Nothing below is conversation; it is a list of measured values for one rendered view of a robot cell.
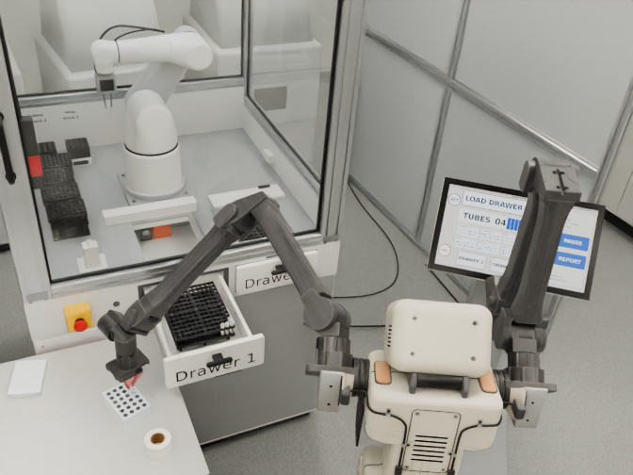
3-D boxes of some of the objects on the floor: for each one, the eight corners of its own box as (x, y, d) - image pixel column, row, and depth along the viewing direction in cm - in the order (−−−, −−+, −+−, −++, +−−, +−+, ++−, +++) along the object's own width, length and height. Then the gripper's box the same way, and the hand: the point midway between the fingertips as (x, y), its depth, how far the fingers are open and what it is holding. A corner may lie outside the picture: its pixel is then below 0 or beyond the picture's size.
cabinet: (321, 418, 284) (340, 272, 238) (69, 498, 245) (32, 341, 199) (247, 284, 353) (250, 150, 307) (41, 328, 314) (9, 184, 268)
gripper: (115, 364, 173) (120, 402, 182) (149, 346, 180) (152, 384, 189) (102, 349, 177) (106, 388, 186) (136, 333, 183) (138, 370, 192)
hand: (129, 384), depth 187 cm, fingers closed, pressing on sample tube
